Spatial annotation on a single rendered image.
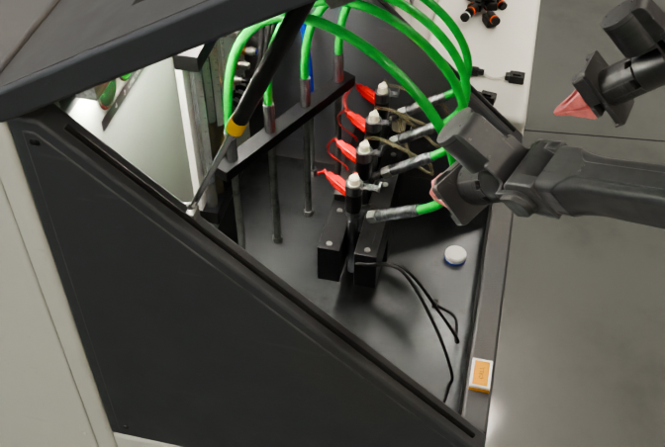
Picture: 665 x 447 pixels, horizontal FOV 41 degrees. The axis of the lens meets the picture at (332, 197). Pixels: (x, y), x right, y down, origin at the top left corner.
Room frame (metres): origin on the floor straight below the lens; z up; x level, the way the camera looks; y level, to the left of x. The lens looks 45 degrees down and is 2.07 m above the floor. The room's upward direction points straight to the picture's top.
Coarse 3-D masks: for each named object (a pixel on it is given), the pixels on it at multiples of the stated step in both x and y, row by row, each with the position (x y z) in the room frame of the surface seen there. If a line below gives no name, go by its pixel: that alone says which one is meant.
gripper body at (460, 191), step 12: (456, 168) 0.84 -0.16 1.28; (444, 180) 0.82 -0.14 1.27; (456, 180) 0.83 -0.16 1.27; (468, 180) 0.81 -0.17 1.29; (444, 192) 0.81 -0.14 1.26; (456, 192) 0.82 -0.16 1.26; (468, 192) 0.80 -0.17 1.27; (480, 192) 0.78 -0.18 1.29; (444, 204) 0.80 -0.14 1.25; (456, 204) 0.80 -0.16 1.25; (468, 204) 0.81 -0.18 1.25; (480, 204) 0.80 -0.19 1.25; (456, 216) 0.79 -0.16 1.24; (468, 216) 0.80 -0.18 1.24
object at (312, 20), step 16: (336, 32) 0.95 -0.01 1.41; (240, 48) 1.03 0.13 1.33; (368, 48) 0.93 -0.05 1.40; (384, 64) 0.92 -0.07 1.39; (400, 80) 0.91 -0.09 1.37; (224, 96) 1.05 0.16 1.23; (416, 96) 0.90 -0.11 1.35; (224, 112) 1.05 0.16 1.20; (432, 112) 0.89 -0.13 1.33; (448, 160) 0.87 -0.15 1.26; (432, 208) 0.88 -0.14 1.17
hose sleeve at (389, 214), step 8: (392, 208) 0.92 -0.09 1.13; (400, 208) 0.91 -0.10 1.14; (408, 208) 0.90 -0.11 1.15; (416, 208) 0.89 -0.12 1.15; (376, 216) 0.92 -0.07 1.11; (384, 216) 0.91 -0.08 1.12; (392, 216) 0.91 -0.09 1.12; (400, 216) 0.90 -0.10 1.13; (408, 216) 0.89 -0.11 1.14; (416, 216) 0.89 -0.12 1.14
